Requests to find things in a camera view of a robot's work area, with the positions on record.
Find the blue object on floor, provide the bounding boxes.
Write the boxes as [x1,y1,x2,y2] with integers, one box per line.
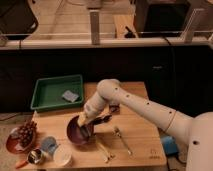
[161,136,179,156]

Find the wooden board with black clamp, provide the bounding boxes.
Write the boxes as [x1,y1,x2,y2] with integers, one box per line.
[113,14,138,39]

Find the grey blue sponge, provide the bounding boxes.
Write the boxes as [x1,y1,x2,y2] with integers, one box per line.
[62,90,79,102]

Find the green plastic tray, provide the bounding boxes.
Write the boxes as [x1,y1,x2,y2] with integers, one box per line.
[31,74,84,112]

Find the red plate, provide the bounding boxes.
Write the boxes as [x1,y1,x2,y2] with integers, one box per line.
[6,132,36,154]

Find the yellow chopstick left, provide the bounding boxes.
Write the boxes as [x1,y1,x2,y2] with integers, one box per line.
[96,142,109,163]

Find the blue cup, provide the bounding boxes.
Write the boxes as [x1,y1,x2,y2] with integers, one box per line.
[40,136,58,155]

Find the purple grapes bunch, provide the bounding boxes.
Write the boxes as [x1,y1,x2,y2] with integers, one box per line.
[18,121,37,148]

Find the black box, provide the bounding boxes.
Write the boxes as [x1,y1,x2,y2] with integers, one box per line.
[133,0,190,38]

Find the metal measuring cup orange handle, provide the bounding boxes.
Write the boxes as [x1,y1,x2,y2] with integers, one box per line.
[15,148,45,169]

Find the grey metal post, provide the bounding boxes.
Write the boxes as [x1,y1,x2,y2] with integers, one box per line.
[90,10,100,45]

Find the silver fork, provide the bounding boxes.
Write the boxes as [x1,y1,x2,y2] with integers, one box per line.
[114,126,133,155]

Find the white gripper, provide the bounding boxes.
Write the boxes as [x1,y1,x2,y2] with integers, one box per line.
[84,92,108,119]

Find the black office chair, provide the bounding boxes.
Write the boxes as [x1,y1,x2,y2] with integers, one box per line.
[0,0,39,40]

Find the purple bowl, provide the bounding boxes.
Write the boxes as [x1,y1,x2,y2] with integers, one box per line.
[67,116,94,145]

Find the white cup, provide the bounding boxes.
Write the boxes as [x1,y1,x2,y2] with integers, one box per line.
[53,145,72,167]

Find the yellow eraser sponge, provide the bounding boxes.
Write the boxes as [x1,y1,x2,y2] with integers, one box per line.
[77,112,89,127]

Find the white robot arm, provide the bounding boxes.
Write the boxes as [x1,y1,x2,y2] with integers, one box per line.
[83,79,213,171]

